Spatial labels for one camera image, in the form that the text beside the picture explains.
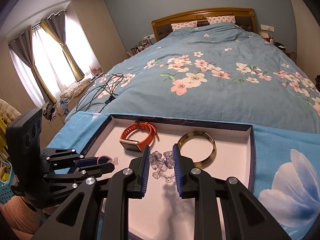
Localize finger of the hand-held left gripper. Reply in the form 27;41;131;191
40;148;103;167
44;162;115;188

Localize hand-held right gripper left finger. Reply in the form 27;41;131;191
32;146;152;240

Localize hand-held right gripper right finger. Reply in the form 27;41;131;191
172;144;292;240

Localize clear crystal bead bracelet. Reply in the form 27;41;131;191
148;150;177;184

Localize white shallow tray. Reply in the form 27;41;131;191
82;114;255;240

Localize orange smartwatch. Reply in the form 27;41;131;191
119;122;160;153

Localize amber bangle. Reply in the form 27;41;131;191
179;131;217;168

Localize blue plastic basket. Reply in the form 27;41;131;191
0;180;13;204

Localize beige quilted cloth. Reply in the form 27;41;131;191
0;99;22;124

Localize pile of mixed clothes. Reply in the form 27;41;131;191
42;100;73;123

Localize pink knitted cloth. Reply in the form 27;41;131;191
0;196;43;233

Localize beige folded blanket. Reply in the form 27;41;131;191
60;78;92;99

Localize blue floral duvet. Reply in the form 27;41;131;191
66;22;320;133

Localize white sheer curtain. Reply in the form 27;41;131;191
14;14;80;105

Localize light blue flower blanket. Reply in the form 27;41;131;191
46;111;320;240

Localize grey and gold curtain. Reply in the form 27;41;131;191
8;25;55;108
41;10;84;80

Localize cosmetics on nightstand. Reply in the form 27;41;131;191
126;36;157;57

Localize white patterned pillow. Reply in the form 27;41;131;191
206;15;236;25
171;21;198;32

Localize wooden headboard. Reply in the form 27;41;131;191
151;8;258;42

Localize wooden nightstand with items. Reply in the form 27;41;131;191
259;31;298;64

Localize black cable tangle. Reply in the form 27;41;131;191
75;73;125;113

